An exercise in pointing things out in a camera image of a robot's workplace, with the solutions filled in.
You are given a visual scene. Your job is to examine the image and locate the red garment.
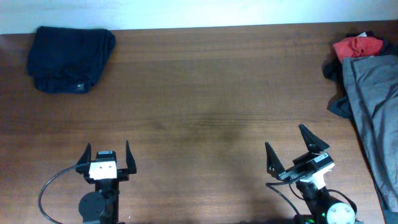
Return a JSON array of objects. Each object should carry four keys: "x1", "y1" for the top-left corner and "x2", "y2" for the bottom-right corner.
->
[{"x1": 333, "y1": 37, "x2": 384, "y2": 62}]

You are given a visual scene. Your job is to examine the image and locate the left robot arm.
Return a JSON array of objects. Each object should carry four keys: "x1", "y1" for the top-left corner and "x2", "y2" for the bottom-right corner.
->
[{"x1": 75, "y1": 142, "x2": 137, "y2": 224}]

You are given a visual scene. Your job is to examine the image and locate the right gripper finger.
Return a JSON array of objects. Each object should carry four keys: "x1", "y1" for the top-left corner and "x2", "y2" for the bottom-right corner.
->
[
  {"x1": 265, "y1": 142, "x2": 285, "y2": 176},
  {"x1": 298, "y1": 124, "x2": 330, "y2": 153}
]

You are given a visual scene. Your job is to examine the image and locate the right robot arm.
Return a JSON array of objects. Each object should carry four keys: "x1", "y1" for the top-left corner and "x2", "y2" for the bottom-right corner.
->
[{"x1": 265, "y1": 124, "x2": 359, "y2": 224}]

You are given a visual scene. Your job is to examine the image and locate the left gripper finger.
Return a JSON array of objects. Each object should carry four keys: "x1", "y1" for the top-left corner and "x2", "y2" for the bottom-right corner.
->
[
  {"x1": 77, "y1": 143, "x2": 91, "y2": 165},
  {"x1": 126, "y1": 141, "x2": 137, "y2": 174}
]

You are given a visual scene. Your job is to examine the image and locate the grey shorts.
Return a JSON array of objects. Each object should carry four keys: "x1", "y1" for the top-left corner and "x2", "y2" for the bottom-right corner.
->
[{"x1": 343, "y1": 55, "x2": 397, "y2": 212}]

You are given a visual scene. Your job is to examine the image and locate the folded navy blue garment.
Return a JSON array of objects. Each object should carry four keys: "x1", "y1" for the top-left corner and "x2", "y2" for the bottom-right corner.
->
[{"x1": 27, "y1": 26, "x2": 116, "y2": 94}]

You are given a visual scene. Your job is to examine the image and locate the black printed t-shirt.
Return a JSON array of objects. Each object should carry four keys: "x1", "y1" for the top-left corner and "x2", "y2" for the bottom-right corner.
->
[{"x1": 322, "y1": 30, "x2": 397, "y2": 120}]

